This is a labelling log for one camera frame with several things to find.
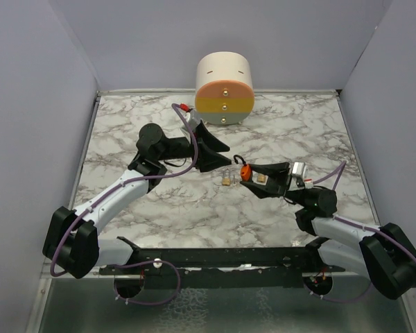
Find round three-drawer storage box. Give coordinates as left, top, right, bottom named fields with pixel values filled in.
left=195, top=51, right=254, bottom=126

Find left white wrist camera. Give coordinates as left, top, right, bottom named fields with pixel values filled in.
left=180, top=109, right=202, bottom=142

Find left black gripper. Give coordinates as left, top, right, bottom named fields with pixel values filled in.
left=157, top=121, right=233, bottom=171

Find small silver keys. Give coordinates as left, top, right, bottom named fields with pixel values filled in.
left=232, top=174, right=239, bottom=186

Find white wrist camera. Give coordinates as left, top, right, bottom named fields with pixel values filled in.
left=288, top=162, right=314, bottom=190
left=180, top=109, right=202, bottom=142

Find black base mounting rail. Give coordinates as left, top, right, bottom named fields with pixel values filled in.
left=100, top=237, right=347, bottom=291

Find brass long-shackle padlock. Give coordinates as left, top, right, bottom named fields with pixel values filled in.
left=257, top=174, right=266, bottom=183
left=221, top=169, right=231, bottom=187

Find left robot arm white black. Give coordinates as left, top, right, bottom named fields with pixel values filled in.
left=42, top=123, right=232, bottom=279

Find orange black padlock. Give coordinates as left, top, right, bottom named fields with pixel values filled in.
left=233, top=154, right=252, bottom=182

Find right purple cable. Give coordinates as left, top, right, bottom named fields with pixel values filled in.
left=304, top=161, right=416, bottom=303

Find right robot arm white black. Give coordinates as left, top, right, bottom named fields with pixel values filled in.
left=234, top=156, right=416, bottom=300

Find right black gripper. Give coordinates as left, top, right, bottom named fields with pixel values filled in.
left=242, top=162, right=308, bottom=207

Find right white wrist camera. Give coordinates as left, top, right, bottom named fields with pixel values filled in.
left=288, top=162, right=314, bottom=190

